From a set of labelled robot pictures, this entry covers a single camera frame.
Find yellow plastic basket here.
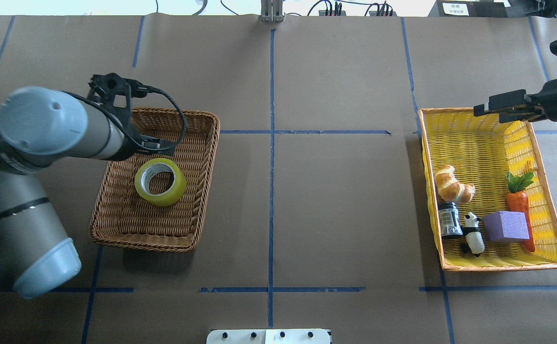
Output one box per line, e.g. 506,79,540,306
418,107,557,272

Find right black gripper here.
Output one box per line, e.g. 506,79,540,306
473,79,557,123

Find black box with label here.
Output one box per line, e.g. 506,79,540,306
428,0,508,18

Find aluminium frame post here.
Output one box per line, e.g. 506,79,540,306
260,0,285,22

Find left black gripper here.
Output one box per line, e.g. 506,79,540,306
112,124,176,161

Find yellow tape roll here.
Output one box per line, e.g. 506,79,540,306
134,158,187,207

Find black braided cable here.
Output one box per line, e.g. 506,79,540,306
61,85,187,154

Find panda figurine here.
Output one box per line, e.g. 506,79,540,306
460,212,485,257

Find toy croissant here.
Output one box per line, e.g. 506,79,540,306
434,165,476,204

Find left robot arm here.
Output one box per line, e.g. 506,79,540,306
0,86,175,299

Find purple foam block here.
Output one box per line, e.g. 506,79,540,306
483,211,531,243

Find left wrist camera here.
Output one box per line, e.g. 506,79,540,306
87,73,150,121

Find small black jar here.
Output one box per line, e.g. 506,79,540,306
438,201,463,239

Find white mounting plate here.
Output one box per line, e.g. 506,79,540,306
206,328,332,344

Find toy carrot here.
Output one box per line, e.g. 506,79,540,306
506,171,536,253

